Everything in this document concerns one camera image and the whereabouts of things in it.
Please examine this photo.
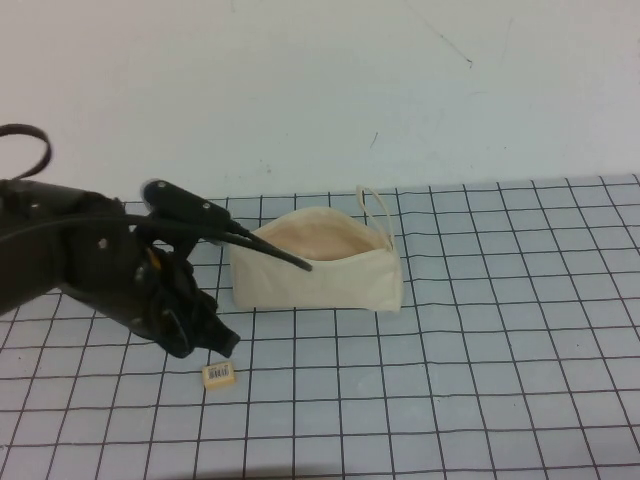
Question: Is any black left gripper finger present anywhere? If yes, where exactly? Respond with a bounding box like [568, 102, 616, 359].
[160, 309, 196, 359]
[192, 312, 241, 358]

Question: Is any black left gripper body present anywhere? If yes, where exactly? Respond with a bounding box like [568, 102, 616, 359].
[130, 238, 220, 346]

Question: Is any yellow eraser with barcode label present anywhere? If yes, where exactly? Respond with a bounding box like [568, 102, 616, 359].
[201, 363, 237, 392]

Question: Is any cream fabric pencil case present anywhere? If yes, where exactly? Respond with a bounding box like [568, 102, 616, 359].
[228, 184, 404, 315]

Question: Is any blue grid-pattern tablecloth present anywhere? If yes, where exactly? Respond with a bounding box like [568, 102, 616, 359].
[0, 173, 640, 480]

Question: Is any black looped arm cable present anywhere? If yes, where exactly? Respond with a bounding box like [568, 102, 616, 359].
[0, 123, 53, 182]

